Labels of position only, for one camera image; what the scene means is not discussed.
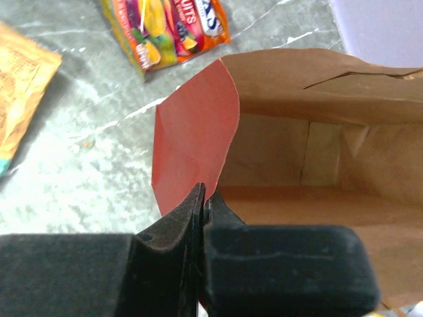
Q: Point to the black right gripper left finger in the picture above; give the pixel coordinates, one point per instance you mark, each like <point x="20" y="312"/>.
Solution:
<point x="152" y="273"/>

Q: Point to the red brown paper bag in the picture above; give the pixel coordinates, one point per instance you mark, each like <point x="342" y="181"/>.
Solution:
<point x="304" y="136"/>

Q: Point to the tan paper chips bag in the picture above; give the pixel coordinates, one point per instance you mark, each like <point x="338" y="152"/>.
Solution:
<point x="26" y="71"/>

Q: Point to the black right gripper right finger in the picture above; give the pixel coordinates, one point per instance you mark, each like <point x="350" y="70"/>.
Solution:
<point x="283" y="270"/>

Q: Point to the colourful fruit candy bag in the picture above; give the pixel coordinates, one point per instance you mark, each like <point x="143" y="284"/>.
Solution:
<point x="156" y="34"/>

